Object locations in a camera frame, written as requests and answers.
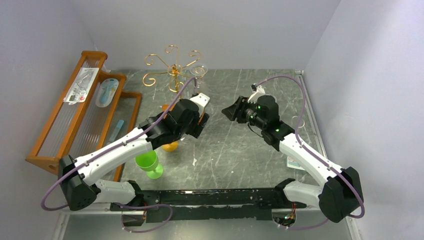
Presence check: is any orange plastic wine glass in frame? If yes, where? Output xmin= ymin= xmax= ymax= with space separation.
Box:
xmin=162 ymin=141 xmax=179 ymax=153

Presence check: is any clear wine glass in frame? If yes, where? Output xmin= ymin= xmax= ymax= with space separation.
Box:
xmin=189 ymin=62 xmax=210 ymax=96

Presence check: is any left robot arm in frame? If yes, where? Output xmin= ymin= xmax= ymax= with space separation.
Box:
xmin=58 ymin=93 xmax=210 ymax=211

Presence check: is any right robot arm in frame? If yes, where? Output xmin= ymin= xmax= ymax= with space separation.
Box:
xmin=221 ymin=95 xmax=364 ymax=223

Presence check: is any green plastic wine glass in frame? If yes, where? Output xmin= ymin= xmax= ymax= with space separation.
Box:
xmin=135 ymin=150 xmax=164 ymax=179

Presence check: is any wooden dish drying rack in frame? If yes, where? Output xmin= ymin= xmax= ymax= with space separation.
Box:
xmin=25 ymin=50 xmax=142 ymax=175

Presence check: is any clear glass right edge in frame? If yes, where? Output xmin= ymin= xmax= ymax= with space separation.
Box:
xmin=291 ymin=115 xmax=306 ymax=129

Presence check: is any small white card box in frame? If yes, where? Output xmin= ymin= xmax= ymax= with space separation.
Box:
xmin=286 ymin=156 xmax=305 ymax=171

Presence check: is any blue pink toothbrush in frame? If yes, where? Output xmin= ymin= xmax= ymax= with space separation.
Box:
xmin=108 ymin=119 xmax=125 ymax=144

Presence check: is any blue packaged tool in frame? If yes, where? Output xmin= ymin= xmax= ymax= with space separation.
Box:
xmin=95 ymin=78 xmax=119 ymax=108

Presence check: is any white packaged item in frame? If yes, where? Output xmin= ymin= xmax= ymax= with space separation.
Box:
xmin=63 ymin=67 xmax=100 ymax=105

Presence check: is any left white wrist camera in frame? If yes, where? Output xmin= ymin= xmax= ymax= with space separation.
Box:
xmin=189 ymin=93 xmax=211 ymax=116

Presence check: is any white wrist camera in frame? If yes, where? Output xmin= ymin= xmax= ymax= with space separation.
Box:
xmin=247 ymin=84 xmax=266 ymax=104
xmin=189 ymin=93 xmax=211 ymax=116

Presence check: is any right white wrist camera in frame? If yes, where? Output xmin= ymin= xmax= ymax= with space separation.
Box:
xmin=247 ymin=84 xmax=266 ymax=104

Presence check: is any gold wire wine glass rack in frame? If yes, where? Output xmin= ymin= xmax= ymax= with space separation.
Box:
xmin=142 ymin=44 xmax=203 ymax=97

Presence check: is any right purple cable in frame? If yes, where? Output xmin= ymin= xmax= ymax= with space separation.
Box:
xmin=256 ymin=75 xmax=366 ymax=220

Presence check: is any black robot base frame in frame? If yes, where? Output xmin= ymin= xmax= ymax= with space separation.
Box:
xmin=110 ymin=188 xmax=306 ymax=223

